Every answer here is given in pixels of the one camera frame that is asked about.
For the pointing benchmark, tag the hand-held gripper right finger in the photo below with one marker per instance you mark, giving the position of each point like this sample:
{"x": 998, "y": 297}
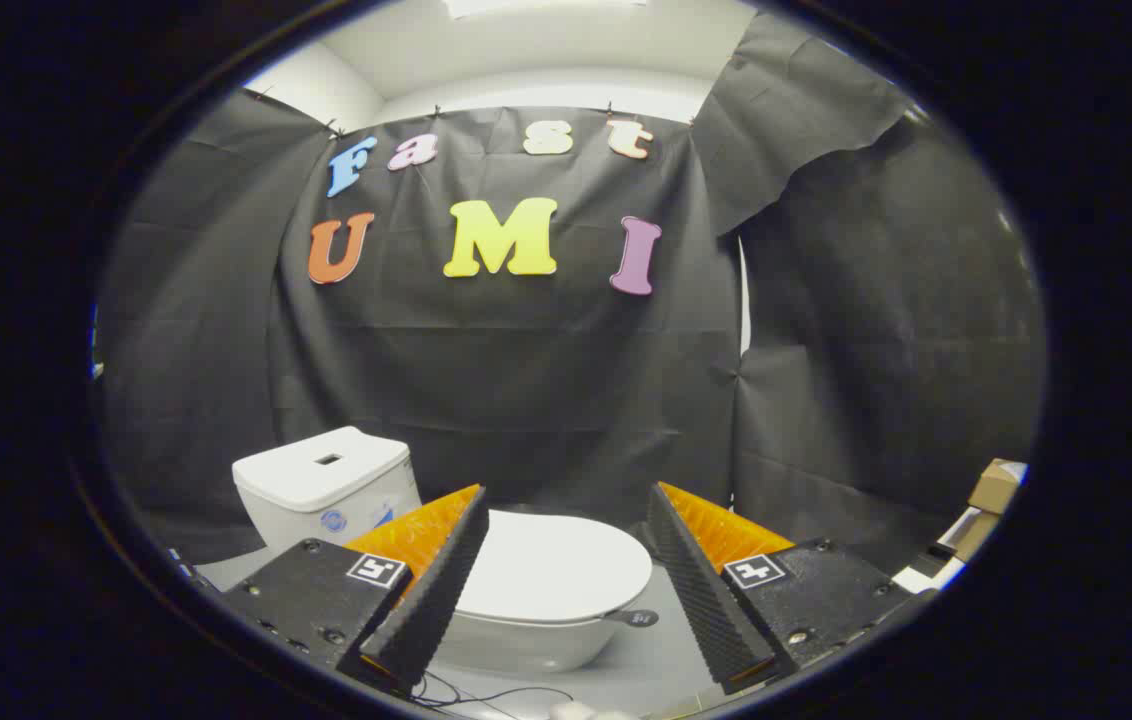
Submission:
{"x": 706, "y": 600}

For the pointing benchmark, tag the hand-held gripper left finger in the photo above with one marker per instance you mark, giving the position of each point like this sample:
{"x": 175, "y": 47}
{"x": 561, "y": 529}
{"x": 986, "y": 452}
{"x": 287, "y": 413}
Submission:
{"x": 434, "y": 600}

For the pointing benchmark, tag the ceiling light panel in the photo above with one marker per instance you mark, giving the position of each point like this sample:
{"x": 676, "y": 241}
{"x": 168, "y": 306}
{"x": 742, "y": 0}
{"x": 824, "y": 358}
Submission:
{"x": 536, "y": 5}

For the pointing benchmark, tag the cardboard box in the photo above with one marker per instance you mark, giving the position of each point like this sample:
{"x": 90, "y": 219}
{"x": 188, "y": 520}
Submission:
{"x": 996, "y": 487}

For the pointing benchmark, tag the black backdrop cloth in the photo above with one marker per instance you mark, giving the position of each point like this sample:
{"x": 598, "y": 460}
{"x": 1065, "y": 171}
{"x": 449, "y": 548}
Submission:
{"x": 526, "y": 380}

